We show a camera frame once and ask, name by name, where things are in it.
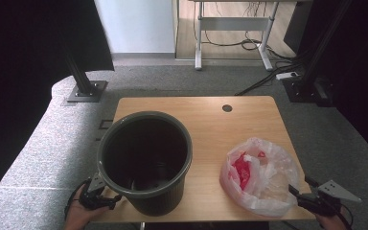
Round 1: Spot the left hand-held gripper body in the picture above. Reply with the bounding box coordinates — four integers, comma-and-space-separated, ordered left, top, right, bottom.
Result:
78, 172, 114, 212

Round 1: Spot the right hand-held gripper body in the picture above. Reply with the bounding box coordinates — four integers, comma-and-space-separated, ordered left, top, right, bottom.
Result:
296, 179, 362, 217

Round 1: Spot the clear plastic bag red print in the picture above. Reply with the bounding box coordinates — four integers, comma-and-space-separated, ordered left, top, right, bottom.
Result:
219, 137, 301, 219

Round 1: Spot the black plastic trash can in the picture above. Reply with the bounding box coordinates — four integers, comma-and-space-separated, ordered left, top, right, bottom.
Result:
97, 111, 194, 218

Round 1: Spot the grey trash can rim ring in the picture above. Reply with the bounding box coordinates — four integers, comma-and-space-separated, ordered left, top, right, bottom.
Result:
96, 110, 194, 196

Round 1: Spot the person's right hand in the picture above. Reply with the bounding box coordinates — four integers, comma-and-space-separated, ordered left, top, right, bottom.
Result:
314, 212, 349, 230

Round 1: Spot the person's left hand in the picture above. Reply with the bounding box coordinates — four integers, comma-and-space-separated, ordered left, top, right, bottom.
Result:
64, 186, 109, 230

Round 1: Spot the black metal stand grey base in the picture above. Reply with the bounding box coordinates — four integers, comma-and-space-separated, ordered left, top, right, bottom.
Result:
64, 52, 109, 104

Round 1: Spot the white power strip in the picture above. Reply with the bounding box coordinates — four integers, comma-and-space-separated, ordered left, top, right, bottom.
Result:
275, 71, 301, 81

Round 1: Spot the black curtain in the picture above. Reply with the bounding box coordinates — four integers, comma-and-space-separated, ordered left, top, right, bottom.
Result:
0, 0, 115, 212
284, 0, 368, 171

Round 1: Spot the right hand-held gripper cable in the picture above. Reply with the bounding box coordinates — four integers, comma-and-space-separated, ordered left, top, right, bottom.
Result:
337, 203, 355, 230

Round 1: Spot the black floor socket frame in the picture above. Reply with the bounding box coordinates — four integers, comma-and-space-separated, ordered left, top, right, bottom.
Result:
98, 119, 114, 130

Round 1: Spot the black floor cable bundle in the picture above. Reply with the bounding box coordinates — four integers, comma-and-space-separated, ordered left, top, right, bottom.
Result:
234, 47, 305, 97

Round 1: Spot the white desk frame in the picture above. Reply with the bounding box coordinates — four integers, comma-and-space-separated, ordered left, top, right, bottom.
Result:
194, 0, 281, 72

